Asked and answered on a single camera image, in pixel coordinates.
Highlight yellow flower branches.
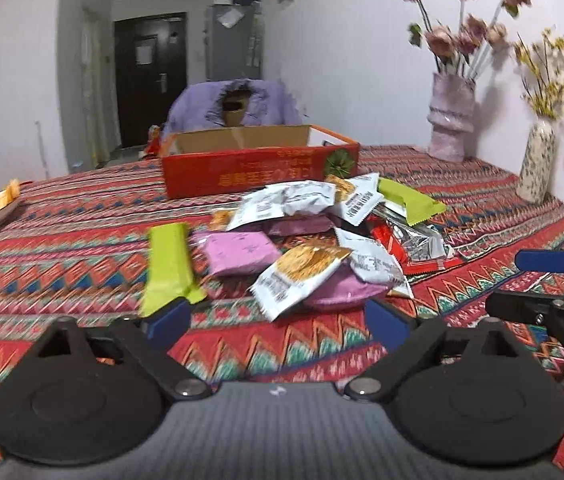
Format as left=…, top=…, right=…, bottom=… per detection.
left=512, top=27, right=564, bottom=121

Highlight red cardboard box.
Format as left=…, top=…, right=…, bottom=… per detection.
left=158, top=124, right=361, bottom=201

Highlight white orange-print snack packet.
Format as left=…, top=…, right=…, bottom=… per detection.
left=251, top=245, right=353, bottom=322

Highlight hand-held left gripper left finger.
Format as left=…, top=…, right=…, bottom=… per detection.
left=36, top=297, right=213, bottom=402

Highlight green snack packet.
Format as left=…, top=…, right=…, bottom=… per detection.
left=139, top=222, right=207, bottom=318
left=377, top=177, right=448, bottom=226

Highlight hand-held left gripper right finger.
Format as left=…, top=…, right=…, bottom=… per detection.
left=343, top=299, right=530, bottom=403

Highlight wooden chair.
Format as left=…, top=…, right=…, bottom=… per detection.
left=224, top=90, right=253, bottom=128

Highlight pink snack packet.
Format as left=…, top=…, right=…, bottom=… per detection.
left=197, top=230, right=283, bottom=278
left=267, top=215, right=335, bottom=237
left=304, top=265, right=393, bottom=311

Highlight white interior door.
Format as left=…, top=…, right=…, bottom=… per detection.
left=80, top=7, right=112, bottom=163

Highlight white speckled vase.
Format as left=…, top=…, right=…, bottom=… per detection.
left=515, top=117, right=558, bottom=205

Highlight pink rose bouquet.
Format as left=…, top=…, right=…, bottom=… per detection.
left=392, top=0, right=533, bottom=81

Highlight dark entrance door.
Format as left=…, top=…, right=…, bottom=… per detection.
left=113, top=12, right=189, bottom=150

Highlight clear plastic bag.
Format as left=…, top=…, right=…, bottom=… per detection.
left=217, top=7, right=245, bottom=29

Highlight pink ceramic vase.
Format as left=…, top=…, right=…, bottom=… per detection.
left=427, top=71, right=478, bottom=162

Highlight red and silver snack packet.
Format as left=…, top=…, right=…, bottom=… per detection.
left=367, top=212, right=468, bottom=276

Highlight purple puffer jacket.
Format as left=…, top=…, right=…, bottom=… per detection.
left=162, top=78, right=307, bottom=138

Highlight grey refrigerator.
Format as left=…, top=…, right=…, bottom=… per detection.
left=204, top=2, right=266, bottom=82

